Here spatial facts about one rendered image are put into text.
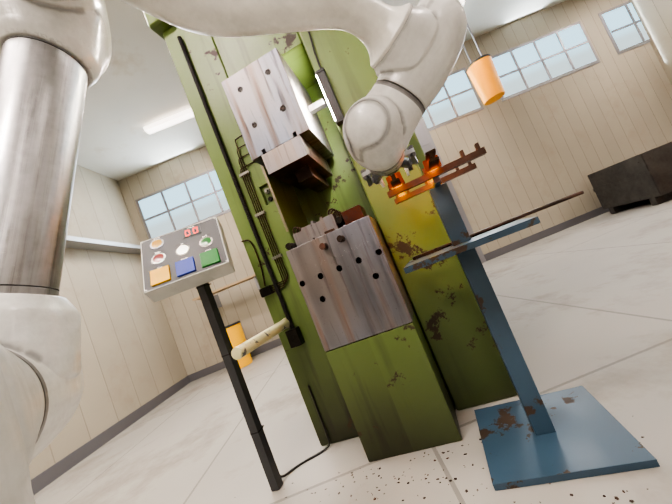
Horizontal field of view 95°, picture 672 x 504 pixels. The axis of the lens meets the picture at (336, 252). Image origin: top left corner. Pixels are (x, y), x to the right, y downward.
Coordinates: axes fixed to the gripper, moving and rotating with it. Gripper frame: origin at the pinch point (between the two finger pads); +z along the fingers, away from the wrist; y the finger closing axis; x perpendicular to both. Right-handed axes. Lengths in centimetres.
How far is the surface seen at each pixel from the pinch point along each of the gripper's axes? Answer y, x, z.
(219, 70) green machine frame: -59, 99, 50
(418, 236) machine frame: -1, -18, 51
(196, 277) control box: -87, 0, 15
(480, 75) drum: 175, 183, 446
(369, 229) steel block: -16.8, -8.5, 30.9
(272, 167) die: -47, 35, 36
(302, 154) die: -32, 33, 36
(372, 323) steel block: -30, -43, 31
